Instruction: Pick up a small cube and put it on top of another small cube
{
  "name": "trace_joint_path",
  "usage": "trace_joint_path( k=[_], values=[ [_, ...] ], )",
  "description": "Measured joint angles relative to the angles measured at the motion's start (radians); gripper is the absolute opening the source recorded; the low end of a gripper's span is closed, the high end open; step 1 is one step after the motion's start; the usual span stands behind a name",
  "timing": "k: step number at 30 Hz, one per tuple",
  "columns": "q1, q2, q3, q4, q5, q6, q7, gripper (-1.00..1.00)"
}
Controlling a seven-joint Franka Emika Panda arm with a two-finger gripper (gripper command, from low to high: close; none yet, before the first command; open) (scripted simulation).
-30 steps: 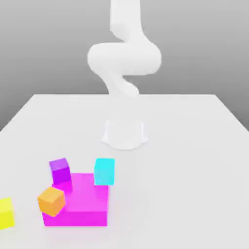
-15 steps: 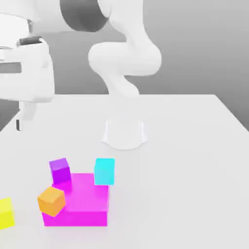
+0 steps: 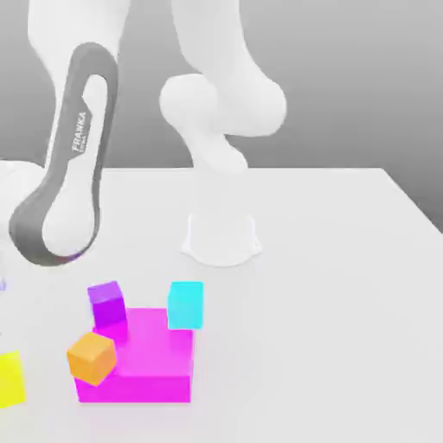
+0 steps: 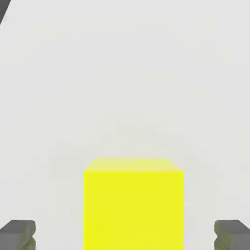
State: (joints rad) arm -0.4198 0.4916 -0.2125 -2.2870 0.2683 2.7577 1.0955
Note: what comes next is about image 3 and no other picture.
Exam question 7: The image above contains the small cyan cube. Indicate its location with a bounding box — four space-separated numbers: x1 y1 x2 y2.
167 280 205 331

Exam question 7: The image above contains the small purple cube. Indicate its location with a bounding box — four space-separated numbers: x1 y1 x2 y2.
87 280 128 342

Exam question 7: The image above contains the small orange cube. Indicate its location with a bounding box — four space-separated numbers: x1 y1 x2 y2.
66 331 118 388

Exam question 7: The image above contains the small yellow cube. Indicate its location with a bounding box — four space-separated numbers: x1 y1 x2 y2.
0 350 28 409

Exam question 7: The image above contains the large magenta box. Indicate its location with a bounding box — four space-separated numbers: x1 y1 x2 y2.
74 307 195 404

